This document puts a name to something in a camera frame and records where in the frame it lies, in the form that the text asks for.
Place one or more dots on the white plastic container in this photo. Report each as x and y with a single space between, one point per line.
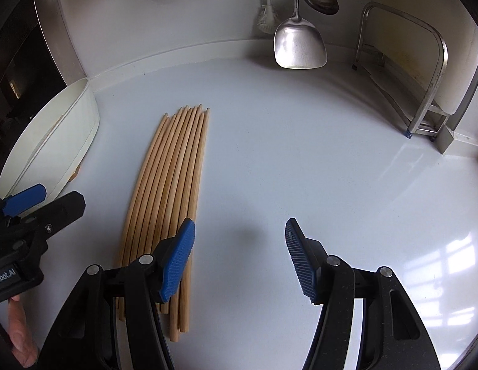
69 138

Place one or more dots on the bundle of wooden chopsticks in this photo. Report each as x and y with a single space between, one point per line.
173 169

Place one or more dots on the person's left hand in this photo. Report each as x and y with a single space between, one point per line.
21 331

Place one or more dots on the grey metal post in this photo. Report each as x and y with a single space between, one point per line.
447 138

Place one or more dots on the stainless steel rack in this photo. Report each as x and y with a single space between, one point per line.
435 81

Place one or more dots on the white cleaning brush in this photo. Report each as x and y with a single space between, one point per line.
267 20

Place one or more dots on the stainless steel spatula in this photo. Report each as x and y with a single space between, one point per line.
298 46

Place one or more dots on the black appliance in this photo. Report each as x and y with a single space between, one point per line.
23 65

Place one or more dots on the small wooden piece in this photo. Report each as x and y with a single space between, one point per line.
74 173

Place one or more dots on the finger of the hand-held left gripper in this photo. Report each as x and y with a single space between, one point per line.
61 210
25 199

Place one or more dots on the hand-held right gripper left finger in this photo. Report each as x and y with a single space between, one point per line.
179 262

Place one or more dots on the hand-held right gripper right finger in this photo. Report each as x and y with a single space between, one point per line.
300 262

